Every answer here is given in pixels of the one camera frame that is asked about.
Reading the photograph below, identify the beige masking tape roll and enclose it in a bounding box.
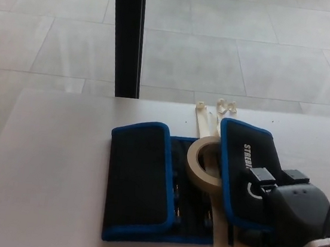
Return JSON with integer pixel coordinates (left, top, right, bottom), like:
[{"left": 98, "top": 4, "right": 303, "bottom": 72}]
[{"left": 182, "top": 133, "right": 230, "bottom": 195}]

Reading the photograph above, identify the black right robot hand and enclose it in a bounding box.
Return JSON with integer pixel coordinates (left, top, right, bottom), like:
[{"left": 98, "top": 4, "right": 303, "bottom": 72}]
[{"left": 236, "top": 163, "right": 330, "bottom": 247}]

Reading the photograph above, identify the black toolkit case blue trim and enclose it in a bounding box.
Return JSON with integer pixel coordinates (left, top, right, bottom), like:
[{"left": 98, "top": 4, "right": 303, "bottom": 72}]
[{"left": 98, "top": 103, "right": 289, "bottom": 247}]

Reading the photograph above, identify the black vertical post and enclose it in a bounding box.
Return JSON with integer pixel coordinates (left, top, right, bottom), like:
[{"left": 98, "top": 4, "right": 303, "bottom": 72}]
[{"left": 100, "top": 0, "right": 152, "bottom": 100}]

